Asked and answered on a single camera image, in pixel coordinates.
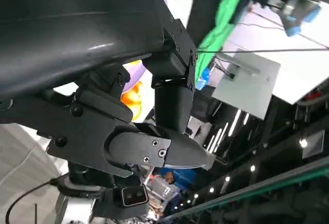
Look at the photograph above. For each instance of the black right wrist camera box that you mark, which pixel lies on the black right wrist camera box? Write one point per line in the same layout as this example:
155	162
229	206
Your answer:
131	201

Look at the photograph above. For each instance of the white flat panel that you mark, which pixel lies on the white flat panel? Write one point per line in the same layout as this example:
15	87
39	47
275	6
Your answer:
246	80

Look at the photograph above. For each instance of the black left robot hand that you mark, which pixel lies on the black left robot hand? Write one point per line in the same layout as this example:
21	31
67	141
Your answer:
64	28

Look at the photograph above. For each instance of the green cloth backdrop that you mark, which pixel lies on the green cloth backdrop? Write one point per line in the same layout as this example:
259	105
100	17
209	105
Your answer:
221	23

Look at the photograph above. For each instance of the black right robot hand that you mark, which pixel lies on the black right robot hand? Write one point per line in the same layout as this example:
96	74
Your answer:
84	175

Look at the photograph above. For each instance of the blue and grey machine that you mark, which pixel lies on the blue and grey machine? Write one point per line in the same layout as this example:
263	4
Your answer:
300	8

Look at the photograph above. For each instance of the orange and white bread roll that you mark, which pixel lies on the orange and white bread roll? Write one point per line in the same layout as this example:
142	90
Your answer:
132	100

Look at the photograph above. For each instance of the person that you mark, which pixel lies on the person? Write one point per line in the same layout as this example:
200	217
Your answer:
164	190

